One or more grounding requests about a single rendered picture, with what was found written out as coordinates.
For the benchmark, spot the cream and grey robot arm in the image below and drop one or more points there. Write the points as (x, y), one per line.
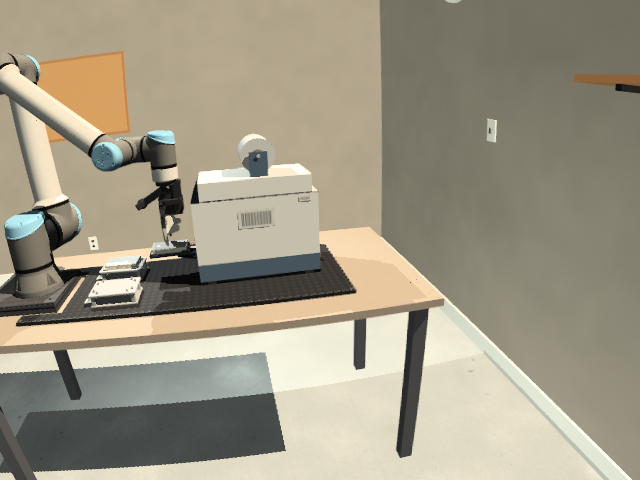
(32, 235)

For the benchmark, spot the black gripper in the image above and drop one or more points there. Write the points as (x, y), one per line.
(167, 208)

